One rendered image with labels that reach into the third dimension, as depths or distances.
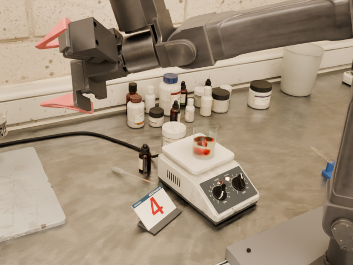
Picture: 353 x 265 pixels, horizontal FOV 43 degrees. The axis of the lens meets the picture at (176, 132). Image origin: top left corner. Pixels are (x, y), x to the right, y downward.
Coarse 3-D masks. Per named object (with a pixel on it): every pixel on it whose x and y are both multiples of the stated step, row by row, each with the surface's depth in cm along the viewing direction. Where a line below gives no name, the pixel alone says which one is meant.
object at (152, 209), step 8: (160, 192) 92; (152, 200) 90; (160, 200) 91; (168, 200) 93; (136, 208) 87; (144, 208) 88; (152, 208) 89; (160, 208) 91; (168, 208) 92; (144, 216) 88; (152, 216) 89; (160, 216) 90
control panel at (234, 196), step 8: (232, 168) 96; (240, 168) 96; (216, 176) 93; (224, 176) 94; (232, 176) 94; (200, 184) 90; (208, 184) 91; (216, 184) 92; (248, 184) 95; (208, 192) 90; (232, 192) 92; (240, 192) 93; (248, 192) 94; (256, 192) 94; (216, 200) 89; (224, 200) 90; (232, 200) 91; (240, 200) 92; (216, 208) 88; (224, 208) 89
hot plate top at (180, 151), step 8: (192, 136) 102; (168, 144) 99; (176, 144) 99; (184, 144) 99; (216, 144) 100; (168, 152) 96; (176, 152) 96; (184, 152) 96; (216, 152) 97; (224, 152) 97; (232, 152) 97; (176, 160) 94; (184, 160) 93; (192, 160) 94; (200, 160) 94; (208, 160) 94; (216, 160) 94; (224, 160) 94; (192, 168) 91; (200, 168) 91; (208, 168) 92
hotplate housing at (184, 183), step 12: (168, 156) 98; (168, 168) 96; (180, 168) 94; (216, 168) 95; (228, 168) 95; (168, 180) 98; (180, 180) 94; (192, 180) 91; (204, 180) 91; (180, 192) 95; (192, 192) 92; (192, 204) 93; (204, 204) 89; (240, 204) 92; (252, 204) 95; (216, 216) 88; (228, 216) 91
